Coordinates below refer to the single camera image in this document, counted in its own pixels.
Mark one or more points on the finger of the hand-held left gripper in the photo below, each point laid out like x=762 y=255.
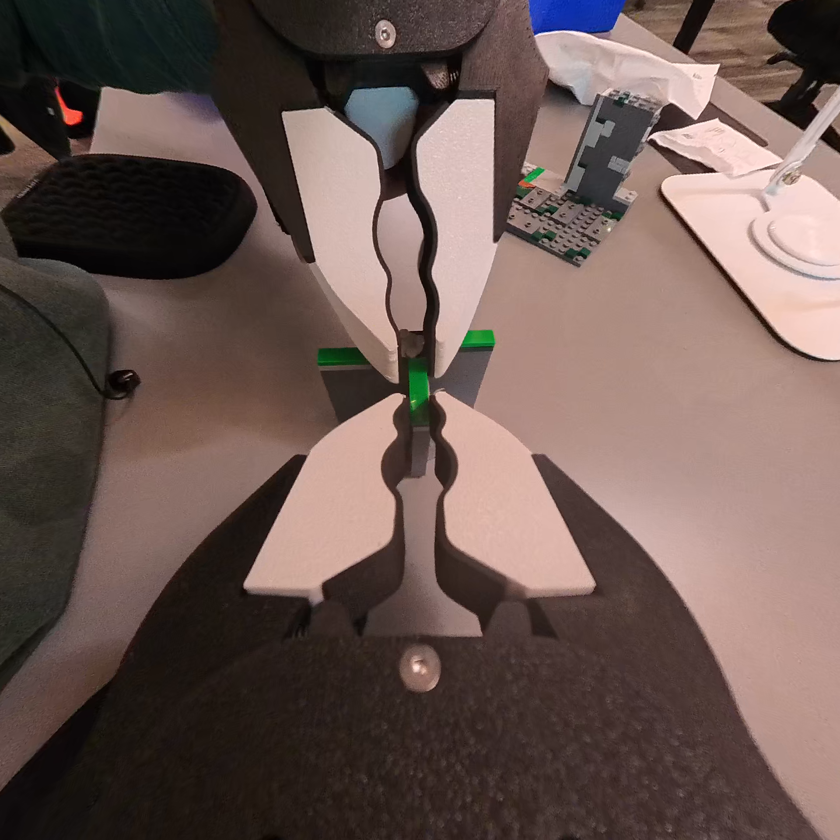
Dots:
x=334 y=210
x=459 y=210

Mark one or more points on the black mesh cushion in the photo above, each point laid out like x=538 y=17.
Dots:
x=131 y=210

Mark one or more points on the light grey studded brick plate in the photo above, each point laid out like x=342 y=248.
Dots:
x=410 y=342

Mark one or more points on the white desk stand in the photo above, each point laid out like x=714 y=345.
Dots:
x=741 y=262

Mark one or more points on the dark grey brick panel assembly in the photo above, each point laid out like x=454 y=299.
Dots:
x=472 y=374

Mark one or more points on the grey brick baseplate build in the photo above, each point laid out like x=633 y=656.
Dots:
x=604 y=151

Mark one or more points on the green brick tile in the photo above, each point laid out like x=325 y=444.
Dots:
x=418 y=394

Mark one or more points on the person's green hoodie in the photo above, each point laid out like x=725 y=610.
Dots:
x=46 y=459

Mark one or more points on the orange red object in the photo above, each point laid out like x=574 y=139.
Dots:
x=69 y=110

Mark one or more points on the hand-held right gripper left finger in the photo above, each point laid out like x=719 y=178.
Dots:
x=334 y=512

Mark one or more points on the white paper bag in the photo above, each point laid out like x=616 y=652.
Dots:
x=610 y=65

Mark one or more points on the blue plastic bin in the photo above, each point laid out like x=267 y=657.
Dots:
x=571 y=14

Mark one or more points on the white printed paper sheet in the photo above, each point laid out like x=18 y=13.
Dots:
x=715 y=148

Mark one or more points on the black office chair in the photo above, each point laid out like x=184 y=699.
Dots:
x=807 y=39
x=692 y=23

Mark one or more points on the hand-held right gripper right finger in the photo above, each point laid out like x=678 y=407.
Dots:
x=512 y=518

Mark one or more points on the grey desk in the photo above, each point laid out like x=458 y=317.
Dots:
x=623 y=426

